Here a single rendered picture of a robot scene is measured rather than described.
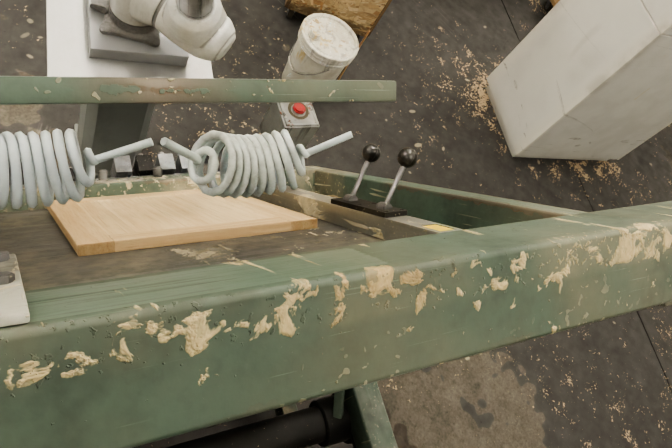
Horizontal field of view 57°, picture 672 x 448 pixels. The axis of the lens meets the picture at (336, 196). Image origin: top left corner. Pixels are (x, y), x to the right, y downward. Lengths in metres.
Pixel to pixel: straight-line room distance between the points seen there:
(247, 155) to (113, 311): 0.21
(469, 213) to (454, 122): 2.41
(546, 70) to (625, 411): 1.80
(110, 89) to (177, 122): 2.42
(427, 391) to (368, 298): 2.31
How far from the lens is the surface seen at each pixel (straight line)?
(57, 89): 0.50
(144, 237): 1.10
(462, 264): 0.58
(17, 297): 0.48
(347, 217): 1.20
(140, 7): 1.96
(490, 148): 3.71
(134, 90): 0.51
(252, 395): 0.50
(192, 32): 1.85
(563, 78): 3.52
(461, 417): 2.89
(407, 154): 1.14
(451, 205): 1.32
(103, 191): 1.65
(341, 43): 3.07
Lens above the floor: 2.34
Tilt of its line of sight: 52 degrees down
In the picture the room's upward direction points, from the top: 40 degrees clockwise
